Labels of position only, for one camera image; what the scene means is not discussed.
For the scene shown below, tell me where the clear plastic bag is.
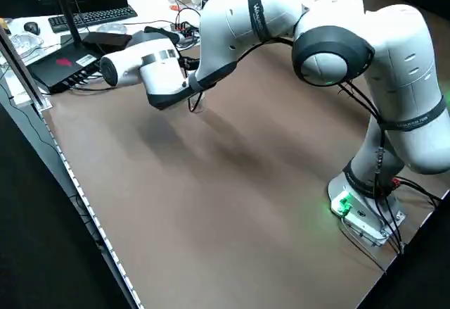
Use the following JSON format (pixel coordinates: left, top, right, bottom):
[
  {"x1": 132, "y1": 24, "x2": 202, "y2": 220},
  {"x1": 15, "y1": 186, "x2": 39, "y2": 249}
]
[{"x1": 10, "y1": 34, "x2": 45, "y2": 56}]

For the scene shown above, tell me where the black stand pole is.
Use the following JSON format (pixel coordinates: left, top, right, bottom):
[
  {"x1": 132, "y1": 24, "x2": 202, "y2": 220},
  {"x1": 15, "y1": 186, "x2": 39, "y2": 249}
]
[{"x1": 47, "y1": 0, "x2": 85, "y2": 48}]

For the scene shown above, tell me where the dark brown box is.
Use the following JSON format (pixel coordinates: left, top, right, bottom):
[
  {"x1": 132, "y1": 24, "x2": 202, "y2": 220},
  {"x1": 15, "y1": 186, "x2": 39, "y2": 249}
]
[{"x1": 81, "y1": 31, "x2": 134, "y2": 52}]

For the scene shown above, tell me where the black keyboard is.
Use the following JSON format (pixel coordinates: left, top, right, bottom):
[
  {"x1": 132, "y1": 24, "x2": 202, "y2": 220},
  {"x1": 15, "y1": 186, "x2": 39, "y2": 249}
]
[{"x1": 47, "y1": 6, "x2": 139, "y2": 34}]

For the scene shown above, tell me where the aluminium frame rail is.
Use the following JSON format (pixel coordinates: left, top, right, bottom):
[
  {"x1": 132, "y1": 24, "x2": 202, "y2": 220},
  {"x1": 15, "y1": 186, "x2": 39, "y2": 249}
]
[{"x1": 0, "y1": 23, "x2": 53, "y2": 112}]

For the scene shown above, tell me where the black desk cable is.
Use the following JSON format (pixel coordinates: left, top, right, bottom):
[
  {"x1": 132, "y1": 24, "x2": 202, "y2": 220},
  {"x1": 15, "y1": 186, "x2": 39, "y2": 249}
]
[{"x1": 69, "y1": 75, "x2": 117, "y2": 93}]

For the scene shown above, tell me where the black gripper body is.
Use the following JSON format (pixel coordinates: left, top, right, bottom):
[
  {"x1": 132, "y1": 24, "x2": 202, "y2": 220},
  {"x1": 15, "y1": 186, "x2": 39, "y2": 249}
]
[{"x1": 177, "y1": 54, "x2": 200, "y2": 73}]

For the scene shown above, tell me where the black box red mark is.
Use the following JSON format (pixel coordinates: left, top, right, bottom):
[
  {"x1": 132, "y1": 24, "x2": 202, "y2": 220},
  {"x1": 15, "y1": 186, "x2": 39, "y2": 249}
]
[{"x1": 27, "y1": 41, "x2": 106, "y2": 95}]

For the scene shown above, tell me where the grey usb hub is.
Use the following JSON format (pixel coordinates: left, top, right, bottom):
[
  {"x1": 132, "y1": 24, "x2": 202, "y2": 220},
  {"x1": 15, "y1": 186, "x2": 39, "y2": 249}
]
[{"x1": 170, "y1": 21, "x2": 200, "y2": 42}]

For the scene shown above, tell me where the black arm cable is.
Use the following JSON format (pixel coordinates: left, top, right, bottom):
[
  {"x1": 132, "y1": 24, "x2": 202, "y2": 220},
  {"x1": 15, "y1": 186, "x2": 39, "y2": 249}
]
[{"x1": 234, "y1": 36, "x2": 405, "y2": 256}]

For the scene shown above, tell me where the white oil pot glass base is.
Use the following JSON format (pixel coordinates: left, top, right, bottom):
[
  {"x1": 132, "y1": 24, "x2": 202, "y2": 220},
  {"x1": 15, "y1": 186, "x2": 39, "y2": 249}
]
[{"x1": 188, "y1": 92, "x2": 207, "y2": 113}]

